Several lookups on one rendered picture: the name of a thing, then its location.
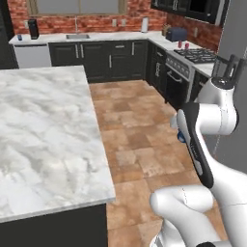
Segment black narrow base cupboard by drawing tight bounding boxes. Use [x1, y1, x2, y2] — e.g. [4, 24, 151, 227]
[189, 70, 210, 103]

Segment black wire stand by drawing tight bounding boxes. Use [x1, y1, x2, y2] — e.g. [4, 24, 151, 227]
[212, 53, 246, 81]

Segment steel sink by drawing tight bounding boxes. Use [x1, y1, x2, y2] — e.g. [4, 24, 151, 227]
[65, 33, 92, 41]

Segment white dishwasher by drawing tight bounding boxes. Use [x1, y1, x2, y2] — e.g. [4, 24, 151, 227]
[14, 43, 53, 69]

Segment blue toaster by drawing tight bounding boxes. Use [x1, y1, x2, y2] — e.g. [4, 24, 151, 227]
[165, 26, 188, 43]

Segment black base cupboard run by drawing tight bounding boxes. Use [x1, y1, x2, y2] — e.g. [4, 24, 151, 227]
[47, 39, 150, 84]

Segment black corner base cupboards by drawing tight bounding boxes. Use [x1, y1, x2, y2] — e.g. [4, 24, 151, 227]
[146, 41, 168, 97]

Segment black coffee machine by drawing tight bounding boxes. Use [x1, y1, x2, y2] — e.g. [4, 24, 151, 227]
[27, 18, 41, 41]

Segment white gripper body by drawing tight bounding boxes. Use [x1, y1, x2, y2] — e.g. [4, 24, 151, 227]
[170, 114, 180, 130]

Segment black tall cupboard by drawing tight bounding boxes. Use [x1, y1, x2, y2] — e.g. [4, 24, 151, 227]
[0, 0, 19, 70]

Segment black gas hob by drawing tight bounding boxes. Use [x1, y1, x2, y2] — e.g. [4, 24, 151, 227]
[173, 47, 218, 65]

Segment black steel oven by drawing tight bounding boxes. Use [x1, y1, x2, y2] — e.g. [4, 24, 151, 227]
[164, 51, 196, 111]

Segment grey fridge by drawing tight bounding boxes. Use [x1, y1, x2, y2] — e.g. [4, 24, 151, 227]
[204, 0, 247, 166]

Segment wooden knife block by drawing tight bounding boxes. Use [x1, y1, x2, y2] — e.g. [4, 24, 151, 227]
[161, 23, 172, 38]

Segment window with wooden frame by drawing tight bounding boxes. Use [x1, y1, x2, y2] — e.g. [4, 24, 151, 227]
[26, 0, 128, 16]

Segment black wall cupboards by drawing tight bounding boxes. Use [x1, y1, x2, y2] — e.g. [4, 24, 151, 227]
[150, 0, 232, 27]

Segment black island cupboard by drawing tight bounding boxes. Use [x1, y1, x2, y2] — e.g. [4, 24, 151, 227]
[0, 203, 109, 247]

